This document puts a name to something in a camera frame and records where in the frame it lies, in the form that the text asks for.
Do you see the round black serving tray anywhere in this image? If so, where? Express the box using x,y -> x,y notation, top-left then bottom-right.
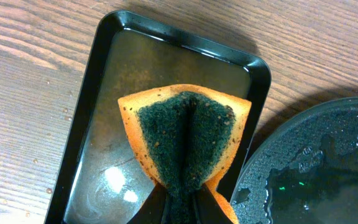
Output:
231,97 -> 358,224

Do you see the black rectangular water tray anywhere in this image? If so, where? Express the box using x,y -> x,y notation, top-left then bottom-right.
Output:
45,10 -> 271,223

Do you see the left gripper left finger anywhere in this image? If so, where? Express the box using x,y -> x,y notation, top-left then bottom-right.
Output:
127,184 -> 169,224

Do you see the orange green scrub sponge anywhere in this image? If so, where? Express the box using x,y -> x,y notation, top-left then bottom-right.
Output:
117,84 -> 252,223

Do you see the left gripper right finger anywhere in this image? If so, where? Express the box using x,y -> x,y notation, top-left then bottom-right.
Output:
194,184 -> 232,224

